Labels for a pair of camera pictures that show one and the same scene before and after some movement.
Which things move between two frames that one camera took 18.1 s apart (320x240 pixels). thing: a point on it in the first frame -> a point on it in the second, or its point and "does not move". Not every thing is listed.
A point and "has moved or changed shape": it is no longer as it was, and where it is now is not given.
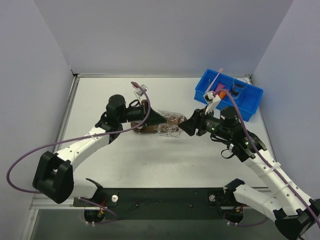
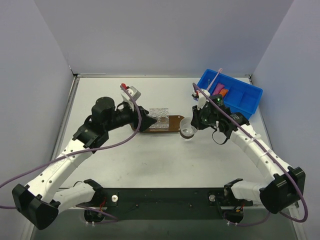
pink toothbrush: x=214 y=80 does not move
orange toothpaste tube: x=222 y=94 does not move
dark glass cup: x=239 y=86 has moved or changed shape
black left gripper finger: x=153 y=118 -> x=146 y=121
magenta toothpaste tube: x=220 y=86 does not move
